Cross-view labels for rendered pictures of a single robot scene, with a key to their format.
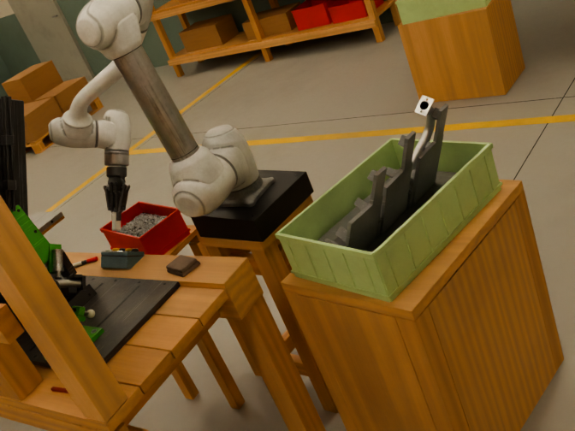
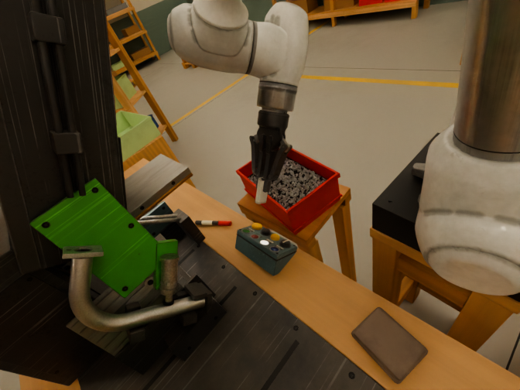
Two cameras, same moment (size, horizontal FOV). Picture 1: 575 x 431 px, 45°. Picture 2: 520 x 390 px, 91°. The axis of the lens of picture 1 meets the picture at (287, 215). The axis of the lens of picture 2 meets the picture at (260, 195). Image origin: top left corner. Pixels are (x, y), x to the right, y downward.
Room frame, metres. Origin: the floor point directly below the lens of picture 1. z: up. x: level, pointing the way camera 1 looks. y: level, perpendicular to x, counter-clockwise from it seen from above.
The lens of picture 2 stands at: (1.96, 0.46, 1.46)
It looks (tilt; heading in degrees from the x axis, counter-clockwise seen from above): 42 degrees down; 17
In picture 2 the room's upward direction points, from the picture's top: 23 degrees counter-clockwise
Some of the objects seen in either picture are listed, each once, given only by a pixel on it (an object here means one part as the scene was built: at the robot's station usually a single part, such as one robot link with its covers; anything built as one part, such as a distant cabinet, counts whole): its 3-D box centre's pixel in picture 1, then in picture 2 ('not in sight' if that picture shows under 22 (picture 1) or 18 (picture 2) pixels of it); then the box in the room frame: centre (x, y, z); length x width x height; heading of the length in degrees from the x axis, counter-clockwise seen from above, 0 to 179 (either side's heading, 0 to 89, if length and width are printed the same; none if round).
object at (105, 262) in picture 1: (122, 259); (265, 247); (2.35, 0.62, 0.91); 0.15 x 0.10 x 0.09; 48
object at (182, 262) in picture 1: (182, 264); (387, 340); (2.10, 0.39, 0.91); 0.10 x 0.08 x 0.03; 35
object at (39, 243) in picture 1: (20, 239); (105, 234); (2.25, 0.86, 1.17); 0.13 x 0.12 x 0.20; 48
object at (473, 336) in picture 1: (432, 323); not in sight; (1.97, -0.32, 0.39); 0.68 x 0.52 x 0.79; 128
